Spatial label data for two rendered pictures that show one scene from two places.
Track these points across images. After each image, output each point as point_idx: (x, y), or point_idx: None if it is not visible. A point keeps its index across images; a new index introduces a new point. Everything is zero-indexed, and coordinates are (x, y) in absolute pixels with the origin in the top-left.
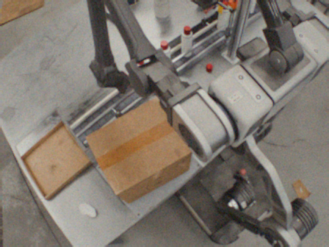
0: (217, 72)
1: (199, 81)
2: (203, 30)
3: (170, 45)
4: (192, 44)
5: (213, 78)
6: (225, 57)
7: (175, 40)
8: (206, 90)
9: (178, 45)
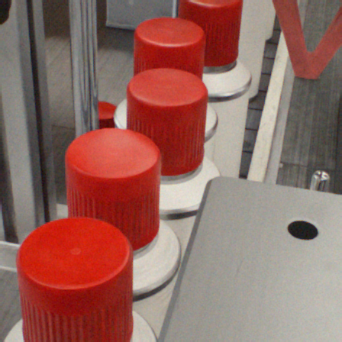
0: (56, 142)
1: (109, 95)
2: (256, 153)
3: (339, 137)
4: (245, 130)
5: (61, 119)
6: (59, 205)
7: (341, 143)
8: (59, 82)
9: (279, 59)
